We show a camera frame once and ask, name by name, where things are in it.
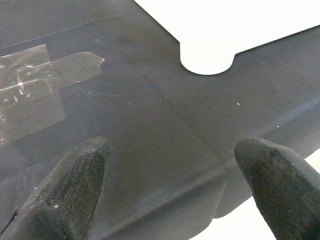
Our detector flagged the black tablecloth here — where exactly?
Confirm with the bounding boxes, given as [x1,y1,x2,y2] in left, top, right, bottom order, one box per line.
[0,0,320,240]

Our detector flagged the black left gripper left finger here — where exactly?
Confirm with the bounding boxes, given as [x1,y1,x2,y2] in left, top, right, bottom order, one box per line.
[0,136,112,240]

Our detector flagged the white plastic table top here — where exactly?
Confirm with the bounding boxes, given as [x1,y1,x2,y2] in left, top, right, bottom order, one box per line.
[133,0,320,76]

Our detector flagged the clear adhesive tape strip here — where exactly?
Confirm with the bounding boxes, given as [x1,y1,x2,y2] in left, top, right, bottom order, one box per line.
[48,51,105,89]
[0,44,68,147]

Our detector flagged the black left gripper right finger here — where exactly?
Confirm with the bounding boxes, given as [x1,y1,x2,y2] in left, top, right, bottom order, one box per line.
[234,136,320,240]

